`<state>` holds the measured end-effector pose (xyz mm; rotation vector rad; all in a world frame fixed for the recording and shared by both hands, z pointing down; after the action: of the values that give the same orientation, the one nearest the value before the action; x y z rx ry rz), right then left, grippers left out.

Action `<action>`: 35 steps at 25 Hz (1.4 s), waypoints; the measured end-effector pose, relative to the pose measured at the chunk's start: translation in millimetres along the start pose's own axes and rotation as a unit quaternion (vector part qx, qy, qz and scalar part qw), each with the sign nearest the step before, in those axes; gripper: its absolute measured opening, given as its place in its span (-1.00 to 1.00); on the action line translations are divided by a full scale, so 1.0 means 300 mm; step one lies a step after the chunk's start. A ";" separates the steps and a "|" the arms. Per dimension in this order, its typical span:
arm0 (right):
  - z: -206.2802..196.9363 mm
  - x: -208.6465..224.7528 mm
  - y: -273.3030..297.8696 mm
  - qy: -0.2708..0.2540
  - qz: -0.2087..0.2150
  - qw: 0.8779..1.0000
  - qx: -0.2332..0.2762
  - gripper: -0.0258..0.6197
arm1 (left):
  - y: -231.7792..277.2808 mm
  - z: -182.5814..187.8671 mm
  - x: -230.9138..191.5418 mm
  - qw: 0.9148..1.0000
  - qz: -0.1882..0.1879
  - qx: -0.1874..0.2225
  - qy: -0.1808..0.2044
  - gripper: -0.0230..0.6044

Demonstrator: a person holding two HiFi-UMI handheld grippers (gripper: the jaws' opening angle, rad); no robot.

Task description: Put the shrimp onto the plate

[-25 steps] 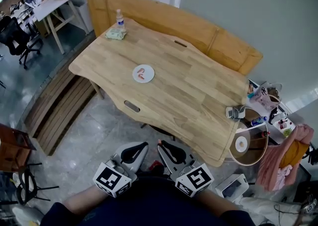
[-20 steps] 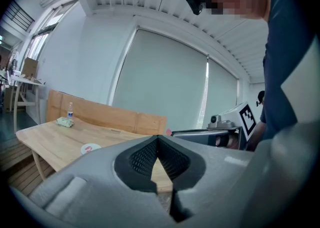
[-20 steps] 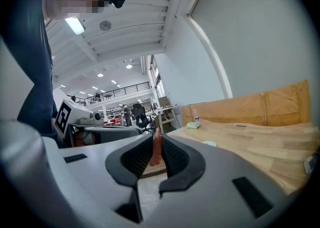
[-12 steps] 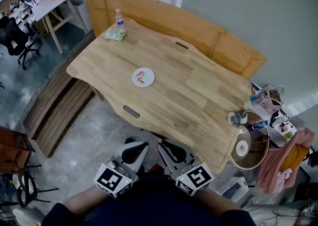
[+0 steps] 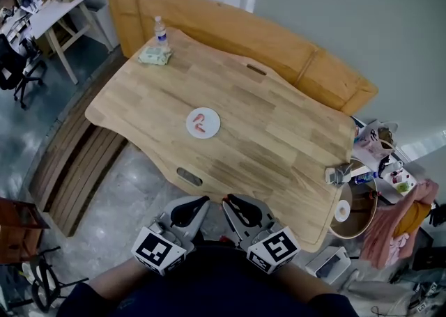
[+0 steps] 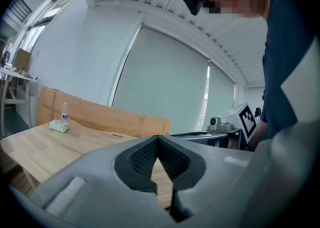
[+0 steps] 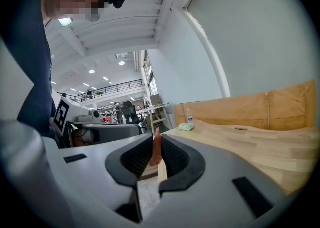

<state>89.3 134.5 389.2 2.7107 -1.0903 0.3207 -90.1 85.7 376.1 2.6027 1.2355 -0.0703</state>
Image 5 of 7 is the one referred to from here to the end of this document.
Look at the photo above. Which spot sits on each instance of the person's left forearm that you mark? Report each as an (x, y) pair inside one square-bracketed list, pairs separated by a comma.
[(118, 279)]

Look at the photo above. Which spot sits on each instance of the black metal stand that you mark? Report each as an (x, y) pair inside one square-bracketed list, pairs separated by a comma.
[(43, 279)]

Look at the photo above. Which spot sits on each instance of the pink cloth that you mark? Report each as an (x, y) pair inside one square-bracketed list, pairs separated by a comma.
[(386, 225)]

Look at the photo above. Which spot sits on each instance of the white box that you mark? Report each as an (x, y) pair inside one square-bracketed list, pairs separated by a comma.
[(329, 263)]

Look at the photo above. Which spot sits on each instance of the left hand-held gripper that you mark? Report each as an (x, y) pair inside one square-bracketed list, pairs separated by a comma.
[(158, 251)]

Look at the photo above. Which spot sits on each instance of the white round plate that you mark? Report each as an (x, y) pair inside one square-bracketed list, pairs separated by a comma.
[(210, 124)]

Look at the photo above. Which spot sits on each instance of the black office chair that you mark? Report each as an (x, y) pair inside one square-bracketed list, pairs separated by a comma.
[(10, 65)]

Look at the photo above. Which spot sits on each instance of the green wet wipes pack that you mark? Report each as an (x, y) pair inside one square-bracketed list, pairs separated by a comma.
[(154, 55)]

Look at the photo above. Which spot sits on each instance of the red shrimp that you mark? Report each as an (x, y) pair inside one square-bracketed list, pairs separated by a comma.
[(199, 128), (200, 116)]

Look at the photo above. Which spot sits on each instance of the blue label bottle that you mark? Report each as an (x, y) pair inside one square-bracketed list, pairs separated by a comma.
[(364, 178)]

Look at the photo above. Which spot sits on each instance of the white cluttered desk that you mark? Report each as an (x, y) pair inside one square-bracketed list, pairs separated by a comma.
[(397, 183)]

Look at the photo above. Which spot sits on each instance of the white tape roll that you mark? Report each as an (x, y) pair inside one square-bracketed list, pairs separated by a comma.
[(342, 210)]

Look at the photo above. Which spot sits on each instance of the tan sofa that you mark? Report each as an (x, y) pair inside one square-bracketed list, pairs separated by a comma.
[(244, 33)]

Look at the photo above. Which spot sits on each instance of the stack of wooden slats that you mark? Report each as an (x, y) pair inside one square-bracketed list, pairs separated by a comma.
[(73, 155)]

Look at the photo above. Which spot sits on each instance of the brown wooden cabinet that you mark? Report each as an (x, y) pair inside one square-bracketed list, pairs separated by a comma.
[(19, 228)]

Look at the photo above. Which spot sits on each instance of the white printed bag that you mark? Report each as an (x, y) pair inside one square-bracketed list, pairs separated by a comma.
[(371, 139)]

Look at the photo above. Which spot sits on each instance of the person's right forearm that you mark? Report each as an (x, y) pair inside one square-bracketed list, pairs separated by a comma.
[(306, 282)]

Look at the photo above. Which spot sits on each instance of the clear plastic water bottle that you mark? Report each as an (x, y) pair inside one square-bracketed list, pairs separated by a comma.
[(160, 31)]

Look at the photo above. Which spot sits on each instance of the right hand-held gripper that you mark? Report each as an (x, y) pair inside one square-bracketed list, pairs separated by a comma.
[(275, 247)]

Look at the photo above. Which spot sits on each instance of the round wooden side table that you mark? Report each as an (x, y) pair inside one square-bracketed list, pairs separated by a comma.
[(360, 204)]

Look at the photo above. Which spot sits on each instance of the person's dark navy shirt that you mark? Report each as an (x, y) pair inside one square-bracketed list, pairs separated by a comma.
[(216, 284)]

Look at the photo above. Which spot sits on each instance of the white power adapter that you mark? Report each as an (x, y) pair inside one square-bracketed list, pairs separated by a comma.
[(336, 174)]

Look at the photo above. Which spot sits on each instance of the white trestle table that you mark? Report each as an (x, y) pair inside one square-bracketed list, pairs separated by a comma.
[(59, 9)]

